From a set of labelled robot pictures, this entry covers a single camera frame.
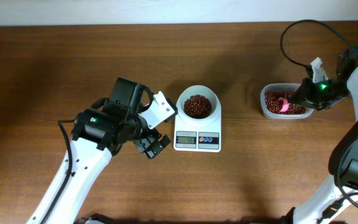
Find pink measuring scoop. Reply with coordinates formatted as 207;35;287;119
278;97;290;113

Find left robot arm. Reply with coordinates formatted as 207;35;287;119
28;78;178;223

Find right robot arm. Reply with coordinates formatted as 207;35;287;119
280;47;358;223

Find white digital kitchen scale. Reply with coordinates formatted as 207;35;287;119
173;109;222;152

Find clear plastic container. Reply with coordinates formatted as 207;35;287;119
260;83;314;120

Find red adzuki beans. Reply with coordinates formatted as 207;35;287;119
265;91;306;114

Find red beans in bowl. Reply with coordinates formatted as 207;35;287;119
184;95;212;119

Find white round bowl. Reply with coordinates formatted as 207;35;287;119
177;85;221;125

